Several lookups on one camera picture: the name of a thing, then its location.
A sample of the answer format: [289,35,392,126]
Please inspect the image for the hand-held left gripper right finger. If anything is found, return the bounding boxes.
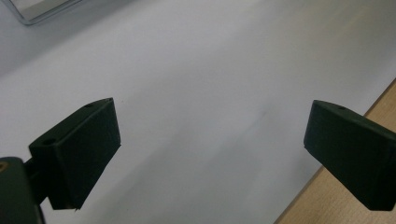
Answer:
[303,99,396,213]

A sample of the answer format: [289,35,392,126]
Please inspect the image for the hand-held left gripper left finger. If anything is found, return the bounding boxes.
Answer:
[28,97,122,211]

